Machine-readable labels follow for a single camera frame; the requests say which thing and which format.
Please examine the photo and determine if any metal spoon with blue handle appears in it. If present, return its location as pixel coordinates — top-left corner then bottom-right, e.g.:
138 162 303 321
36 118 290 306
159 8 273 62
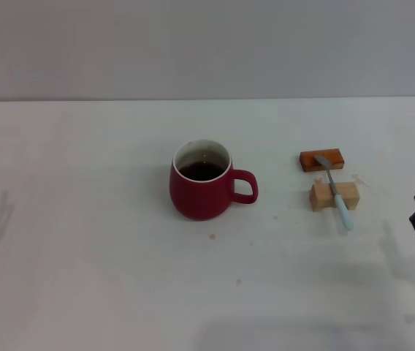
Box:
313 154 355 230

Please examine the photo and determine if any red ceramic cup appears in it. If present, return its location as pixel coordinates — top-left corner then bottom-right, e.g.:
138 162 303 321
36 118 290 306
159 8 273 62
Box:
169 137 259 222

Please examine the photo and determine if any light notched wooden block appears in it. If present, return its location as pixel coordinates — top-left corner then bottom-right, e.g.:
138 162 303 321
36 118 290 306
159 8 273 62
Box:
309 181 361 212

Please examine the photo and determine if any reddish brown wooden block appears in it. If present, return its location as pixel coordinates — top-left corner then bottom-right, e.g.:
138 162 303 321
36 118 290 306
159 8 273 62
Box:
299 148 346 173

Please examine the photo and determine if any dark coffee liquid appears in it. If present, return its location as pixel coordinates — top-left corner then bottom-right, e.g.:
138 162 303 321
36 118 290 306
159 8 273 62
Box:
178 162 226 183

